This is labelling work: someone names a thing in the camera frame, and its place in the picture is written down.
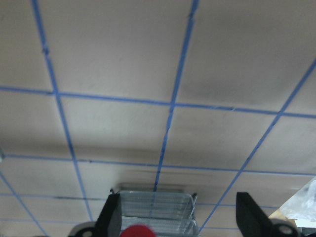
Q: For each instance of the left gripper black tray-side left finger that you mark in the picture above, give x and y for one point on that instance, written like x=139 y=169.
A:
x=109 y=221

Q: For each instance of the left gripper black tray-side right finger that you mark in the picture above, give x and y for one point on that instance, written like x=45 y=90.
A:
x=250 y=218

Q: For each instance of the red emergency stop button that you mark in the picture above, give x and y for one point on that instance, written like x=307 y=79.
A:
x=138 y=231

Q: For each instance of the wire mesh shelf rack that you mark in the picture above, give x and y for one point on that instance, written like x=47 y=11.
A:
x=167 y=214

